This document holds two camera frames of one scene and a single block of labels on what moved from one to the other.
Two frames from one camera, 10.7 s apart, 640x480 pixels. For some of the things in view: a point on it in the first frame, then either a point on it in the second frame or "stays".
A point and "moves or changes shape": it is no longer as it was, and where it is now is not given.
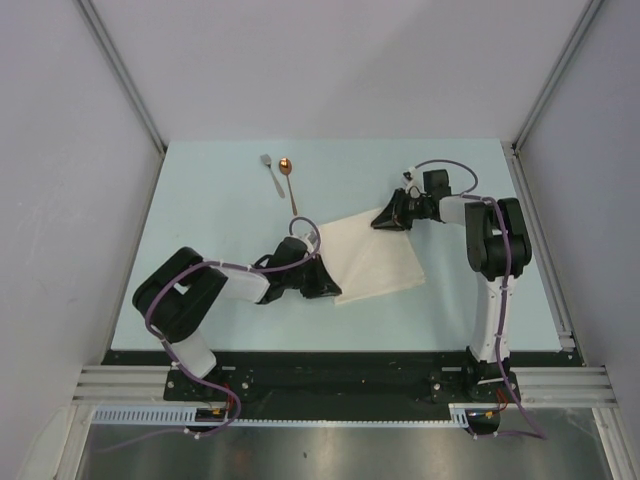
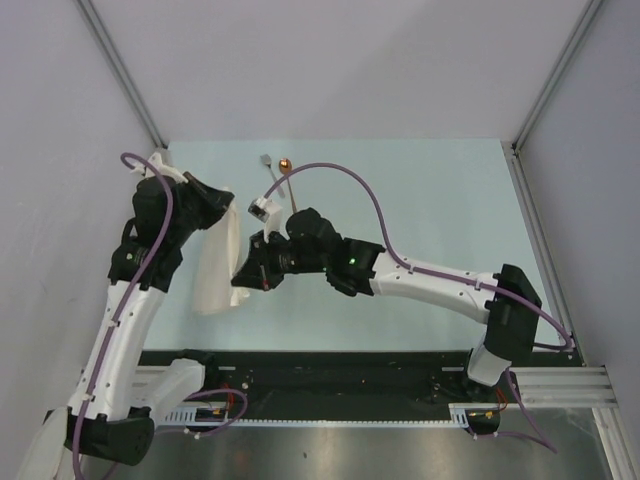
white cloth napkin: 366,261 moves or changes shape
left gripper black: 323,285 -> 216,200
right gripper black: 393,216 -> 258,272
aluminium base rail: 538,385 stays
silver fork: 267,161 stays
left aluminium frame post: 89,14 stays
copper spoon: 285,166 stays
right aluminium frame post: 592,9 stays
